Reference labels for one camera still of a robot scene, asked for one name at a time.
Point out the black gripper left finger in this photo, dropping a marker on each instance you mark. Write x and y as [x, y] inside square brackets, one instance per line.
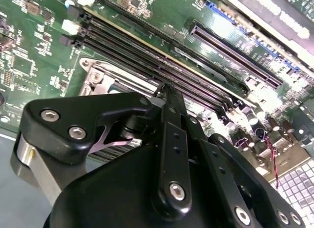
[61, 115]

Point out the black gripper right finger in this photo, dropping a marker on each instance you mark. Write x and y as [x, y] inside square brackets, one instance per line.
[220, 164]

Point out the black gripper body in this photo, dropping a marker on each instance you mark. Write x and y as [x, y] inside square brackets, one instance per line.
[110, 201]

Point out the metal socket cover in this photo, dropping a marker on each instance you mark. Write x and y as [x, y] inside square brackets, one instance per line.
[117, 78]

